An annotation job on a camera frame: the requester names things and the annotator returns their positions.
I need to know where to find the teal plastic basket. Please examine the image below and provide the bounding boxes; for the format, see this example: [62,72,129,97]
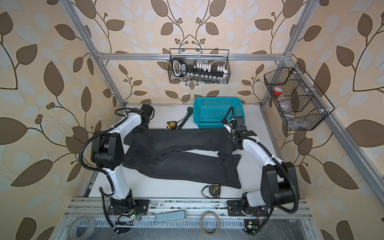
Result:
[193,97,245,129]

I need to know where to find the black trousers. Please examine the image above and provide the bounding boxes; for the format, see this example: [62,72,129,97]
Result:
[123,129,242,189]

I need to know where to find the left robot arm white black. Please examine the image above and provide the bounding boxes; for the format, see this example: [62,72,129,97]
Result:
[79,104,155,209]

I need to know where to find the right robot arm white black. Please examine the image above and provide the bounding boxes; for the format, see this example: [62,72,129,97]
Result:
[222,106,300,216]

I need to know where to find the yellow black tape measure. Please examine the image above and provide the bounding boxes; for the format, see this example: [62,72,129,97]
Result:
[167,121,178,130]

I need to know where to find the red white item in basket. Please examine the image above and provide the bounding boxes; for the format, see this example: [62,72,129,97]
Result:
[273,87,283,97]

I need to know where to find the black socket set holder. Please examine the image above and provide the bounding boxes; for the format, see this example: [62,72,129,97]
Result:
[171,57,230,78]

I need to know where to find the light blue flat case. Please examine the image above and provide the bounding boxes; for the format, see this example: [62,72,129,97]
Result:
[155,210,187,224]

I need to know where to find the clear tape roll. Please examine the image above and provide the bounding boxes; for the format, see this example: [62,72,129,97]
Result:
[67,216,96,240]

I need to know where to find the dark green handled tool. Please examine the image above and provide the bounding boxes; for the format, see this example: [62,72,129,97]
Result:
[178,107,193,130]

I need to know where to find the rear black wire basket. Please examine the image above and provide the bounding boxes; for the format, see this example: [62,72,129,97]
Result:
[168,48,231,85]

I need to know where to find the black tape measure with strap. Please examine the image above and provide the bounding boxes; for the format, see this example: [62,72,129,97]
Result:
[201,184,221,199]

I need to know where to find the side black wire basket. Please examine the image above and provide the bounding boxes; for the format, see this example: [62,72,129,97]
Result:
[264,63,335,131]

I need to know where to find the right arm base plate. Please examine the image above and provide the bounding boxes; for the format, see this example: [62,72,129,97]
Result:
[226,200,269,217]

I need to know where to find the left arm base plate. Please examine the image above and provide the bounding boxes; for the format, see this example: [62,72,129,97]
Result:
[108,198,150,216]

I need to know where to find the brown tape ring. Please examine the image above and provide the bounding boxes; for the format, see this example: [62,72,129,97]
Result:
[200,210,222,237]

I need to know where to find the aluminium frame rail front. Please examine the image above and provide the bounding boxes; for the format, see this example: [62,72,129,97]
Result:
[62,197,313,220]

